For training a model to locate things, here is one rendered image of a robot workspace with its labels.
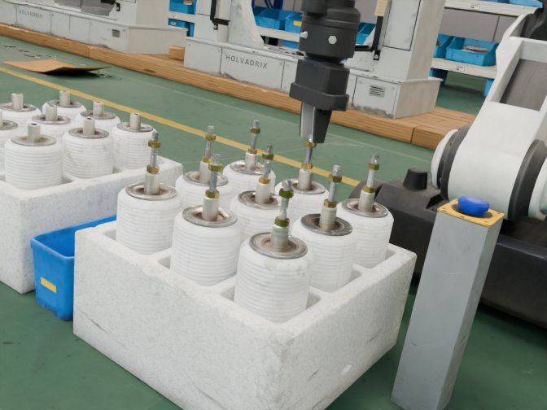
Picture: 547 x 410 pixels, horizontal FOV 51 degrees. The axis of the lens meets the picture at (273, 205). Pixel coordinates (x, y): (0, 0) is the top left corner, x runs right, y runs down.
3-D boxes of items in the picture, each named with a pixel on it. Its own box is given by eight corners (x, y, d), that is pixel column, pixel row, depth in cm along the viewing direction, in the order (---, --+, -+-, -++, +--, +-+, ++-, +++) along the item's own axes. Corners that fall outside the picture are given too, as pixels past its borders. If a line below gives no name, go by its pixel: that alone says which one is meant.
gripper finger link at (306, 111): (313, 137, 96) (320, 101, 94) (298, 137, 94) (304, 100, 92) (308, 134, 97) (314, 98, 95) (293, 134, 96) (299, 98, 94)
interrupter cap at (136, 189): (183, 190, 88) (183, 186, 87) (167, 206, 81) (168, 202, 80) (136, 182, 88) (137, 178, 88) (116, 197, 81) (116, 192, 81)
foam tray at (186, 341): (230, 265, 121) (240, 186, 115) (396, 344, 101) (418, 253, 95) (72, 333, 91) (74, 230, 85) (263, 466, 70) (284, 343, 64)
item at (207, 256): (157, 316, 86) (165, 206, 80) (216, 309, 90) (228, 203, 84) (176, 353, 78) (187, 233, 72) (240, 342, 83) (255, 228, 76)
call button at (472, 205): (461, 207, 79) (465, 193, 78) (489, 215, 77) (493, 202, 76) (451, 212, 76) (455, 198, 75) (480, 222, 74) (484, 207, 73)
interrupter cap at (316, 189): (288, 195, 92) (288, 191, 92) (276, 181, 99) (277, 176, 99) (331, 198, 95) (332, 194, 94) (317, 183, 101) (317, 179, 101)
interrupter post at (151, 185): (161, 193, 85) (163, 172, 84) (155, 198, 83) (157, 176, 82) (146, 189, 86) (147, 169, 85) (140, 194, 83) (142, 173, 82)
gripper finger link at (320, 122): (308, 141, 92) (314, 104, 90) (324, 141, 94) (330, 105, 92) (313, 145, 91) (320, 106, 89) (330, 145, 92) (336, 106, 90)
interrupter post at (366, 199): (354, 210, 90) (358, 190, 89) (361, 207, 92) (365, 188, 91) (367, 215, 89) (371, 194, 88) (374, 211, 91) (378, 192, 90)
